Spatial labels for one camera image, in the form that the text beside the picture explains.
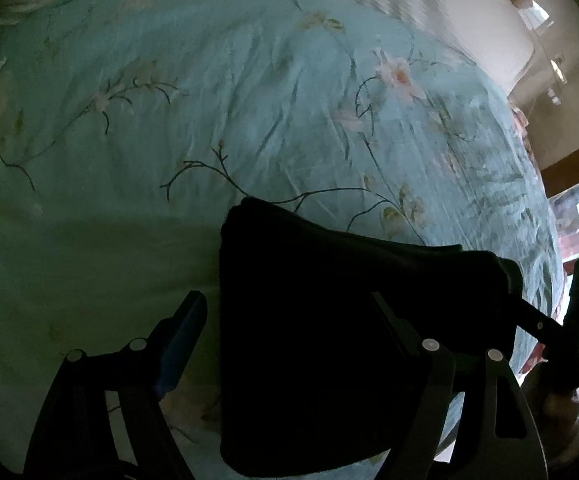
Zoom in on black pants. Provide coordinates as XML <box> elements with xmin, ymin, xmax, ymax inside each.
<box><xmin>218</xmin><ymin>196</ymin><xmax>525</xmax><ymax>479</ymax></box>

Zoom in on person's right hand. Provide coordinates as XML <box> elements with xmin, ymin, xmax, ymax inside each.
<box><xmin>522</xmin><ymin>367</ymin><xmax>579</xmax><ymax>442</ymax></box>

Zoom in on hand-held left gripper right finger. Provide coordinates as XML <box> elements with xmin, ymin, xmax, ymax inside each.
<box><xmin>372</xmin><ymin>291</ymin><xmax>550</xmax><ymax>480</ymax></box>

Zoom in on floral light blue bed sheet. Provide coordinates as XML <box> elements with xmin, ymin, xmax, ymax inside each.
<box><xmin>0</xmin><ymin>0</ymin><xmax>568</xmax><ymax>476</ymax></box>

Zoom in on brown wooden furniture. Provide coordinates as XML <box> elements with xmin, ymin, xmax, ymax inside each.
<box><xmin>538</xmin><ymin>127</ymin><xmax>579</xmax><ymax>200</ymax></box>

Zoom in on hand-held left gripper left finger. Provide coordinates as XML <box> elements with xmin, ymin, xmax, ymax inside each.
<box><xmin>22</xmin><ymin>290</ymin><xmax>209</xmax><ymax>480</ymax></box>

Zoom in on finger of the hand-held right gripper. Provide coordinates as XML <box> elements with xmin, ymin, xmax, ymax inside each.
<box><xmin>507</xmin><ymin>292</ymin><xmax>567</xmax><ymax>350</ymax></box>

